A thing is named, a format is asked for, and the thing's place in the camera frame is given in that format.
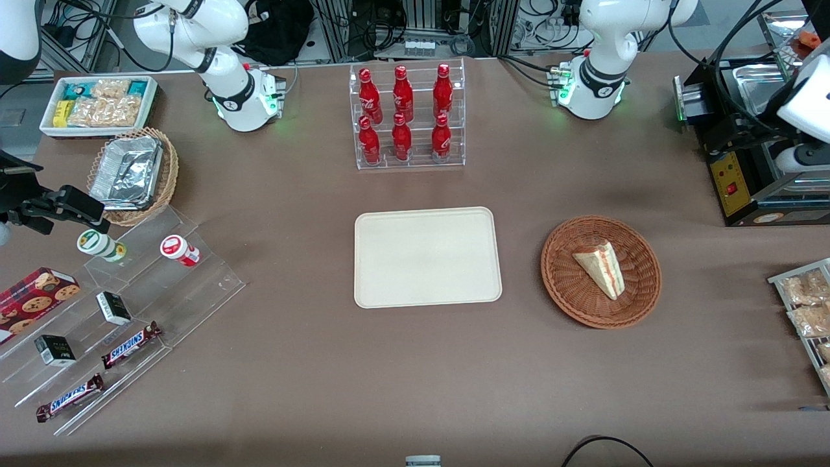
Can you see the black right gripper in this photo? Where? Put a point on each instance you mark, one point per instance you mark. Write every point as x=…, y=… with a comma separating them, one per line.
x=14, y=189

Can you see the triangular sandwich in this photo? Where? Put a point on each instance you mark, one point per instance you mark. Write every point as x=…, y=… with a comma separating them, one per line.
x=602, y=269

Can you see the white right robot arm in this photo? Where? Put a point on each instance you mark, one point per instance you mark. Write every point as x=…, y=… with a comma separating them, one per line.
x=227, y=26

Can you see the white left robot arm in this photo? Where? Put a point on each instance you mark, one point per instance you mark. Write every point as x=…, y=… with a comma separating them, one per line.
x=609, y=39

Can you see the aluminium foil tray stack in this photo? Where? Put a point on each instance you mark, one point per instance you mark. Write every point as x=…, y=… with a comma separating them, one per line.
x=126, y=172

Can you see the light oval wicker basket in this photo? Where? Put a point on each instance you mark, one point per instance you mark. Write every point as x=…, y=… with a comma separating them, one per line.
x=170, y=172

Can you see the beige rectangular serving tray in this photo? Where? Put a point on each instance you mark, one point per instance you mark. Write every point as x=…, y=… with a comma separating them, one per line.
x=425, y=259

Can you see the brown round wicker basket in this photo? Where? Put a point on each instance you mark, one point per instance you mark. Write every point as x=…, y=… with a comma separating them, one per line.
x=570, y=298

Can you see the green lidded snack cup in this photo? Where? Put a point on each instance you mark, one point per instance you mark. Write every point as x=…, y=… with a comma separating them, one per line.
x=97, y=243

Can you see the red tartan cookie box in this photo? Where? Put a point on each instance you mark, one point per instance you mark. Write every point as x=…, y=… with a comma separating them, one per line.
x=32, y=301

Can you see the yellow snack packet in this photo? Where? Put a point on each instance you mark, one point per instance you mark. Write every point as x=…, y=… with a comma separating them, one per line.
x=61, y=114

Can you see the large clear puffed snack bag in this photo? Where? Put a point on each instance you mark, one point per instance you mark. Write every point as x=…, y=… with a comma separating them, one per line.
x=104, y=112

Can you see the small black carton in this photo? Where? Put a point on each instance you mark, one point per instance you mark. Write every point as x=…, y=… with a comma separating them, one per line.
x=113, y=308
x=55, y=350

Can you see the teal snack packet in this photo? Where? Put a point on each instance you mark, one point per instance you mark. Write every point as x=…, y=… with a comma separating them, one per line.
x=78, y=91
x=138, y=88

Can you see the red lidded snack cup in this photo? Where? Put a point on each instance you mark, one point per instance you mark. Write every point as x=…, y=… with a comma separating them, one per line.
x=176, y=248

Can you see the small clear puffed snack bag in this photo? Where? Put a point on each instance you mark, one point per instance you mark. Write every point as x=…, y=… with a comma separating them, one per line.
x=110, y=89

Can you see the white rectangular snack bin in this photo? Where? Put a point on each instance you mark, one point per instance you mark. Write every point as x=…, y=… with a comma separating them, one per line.
x=150, y=107

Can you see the snickers chocolate bar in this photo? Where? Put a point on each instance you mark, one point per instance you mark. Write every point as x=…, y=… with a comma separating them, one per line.
x=70, y=397
x=130, y=346

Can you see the clear acrylic stepped stand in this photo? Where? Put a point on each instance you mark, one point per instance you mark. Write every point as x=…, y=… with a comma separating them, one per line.
x=194, y=292

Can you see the black fabric bag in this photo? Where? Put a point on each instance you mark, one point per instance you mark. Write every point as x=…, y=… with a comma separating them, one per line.
x=275, y=32

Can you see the red cola bottle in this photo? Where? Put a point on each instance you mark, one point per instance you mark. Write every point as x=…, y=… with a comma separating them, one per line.
x=443, y=94
x=369, y=146
x=369, y=97
x=403, y=97
x=402, y=143
x=441, y=143

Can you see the clear acrylic bottle rack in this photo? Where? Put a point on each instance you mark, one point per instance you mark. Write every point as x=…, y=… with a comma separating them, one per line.
x=418, y=165

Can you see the grey box at table edge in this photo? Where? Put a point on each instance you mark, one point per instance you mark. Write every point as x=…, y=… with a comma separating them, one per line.
x=423, y=461

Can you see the black hot food display machine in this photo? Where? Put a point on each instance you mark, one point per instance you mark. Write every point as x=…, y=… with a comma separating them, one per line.
x=733, y=188

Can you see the clear bag of crackers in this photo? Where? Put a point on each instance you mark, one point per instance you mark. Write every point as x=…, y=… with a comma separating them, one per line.
x=826, y=376
x=807, y=287
x=825, y=351
x=810, y=320

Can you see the orange sausage on skewer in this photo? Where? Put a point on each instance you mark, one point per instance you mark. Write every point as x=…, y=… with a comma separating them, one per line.
x=810, y=39

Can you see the aluminium frame equipment rack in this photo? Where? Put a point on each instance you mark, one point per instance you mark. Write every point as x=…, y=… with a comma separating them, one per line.
x=334, y=29

